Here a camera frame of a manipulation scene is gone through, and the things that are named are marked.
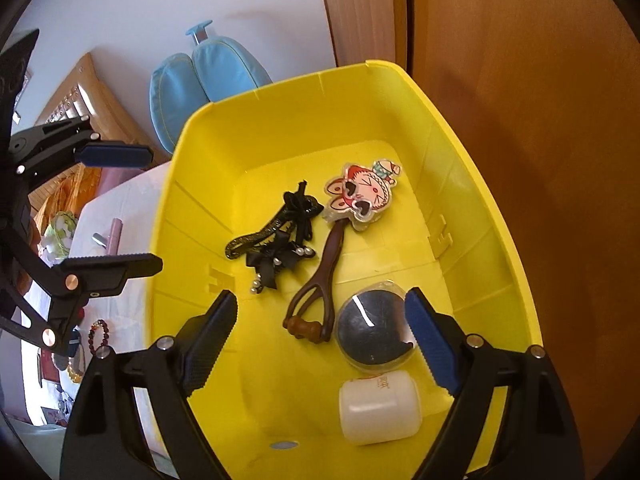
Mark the dark red bead bracelet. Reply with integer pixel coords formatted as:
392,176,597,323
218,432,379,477
86,317,112,356

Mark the black puff clear case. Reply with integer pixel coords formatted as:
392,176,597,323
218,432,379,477
334,281,416,374

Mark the white cream jar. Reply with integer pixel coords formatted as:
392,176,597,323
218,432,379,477
338,370,422,445

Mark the brown wooden massager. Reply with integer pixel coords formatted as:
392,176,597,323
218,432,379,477
282,219,348,344

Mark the black lace hair clip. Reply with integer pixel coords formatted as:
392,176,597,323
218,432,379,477
224,180,323,259

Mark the cartoon rabbit hair claw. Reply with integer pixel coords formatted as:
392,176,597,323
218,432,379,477
322,158,402,232

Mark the blue plush hair clip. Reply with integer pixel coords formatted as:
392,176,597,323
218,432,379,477
67,328,81,359

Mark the black bow pearl hairpiece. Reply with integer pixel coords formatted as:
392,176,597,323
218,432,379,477
245,230,316,294

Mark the pink bed sheet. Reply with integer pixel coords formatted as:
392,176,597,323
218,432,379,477
96,168,144,197

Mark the silver cosmetic tube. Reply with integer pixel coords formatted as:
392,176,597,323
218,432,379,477
92,233,108,249

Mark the green cabbage plush toy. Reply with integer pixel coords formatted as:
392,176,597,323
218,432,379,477
39,211,77,266

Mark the purple lipstick tube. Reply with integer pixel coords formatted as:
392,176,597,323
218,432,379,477
106,218,122,256

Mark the orange pillow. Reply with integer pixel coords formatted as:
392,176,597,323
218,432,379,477
29,164,102,235

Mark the red box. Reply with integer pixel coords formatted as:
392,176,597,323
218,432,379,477
38,349,60,384

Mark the wooden bed headboard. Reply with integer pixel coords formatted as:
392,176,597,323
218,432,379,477
32,51,172,221

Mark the blue chair backrest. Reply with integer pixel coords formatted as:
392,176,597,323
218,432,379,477
149,20,272,154

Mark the yellow plastic bin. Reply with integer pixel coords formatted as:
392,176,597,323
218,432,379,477
146,61,542,479

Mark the yellow bead bracelet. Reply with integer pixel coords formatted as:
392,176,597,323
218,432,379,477
65,353,87,385

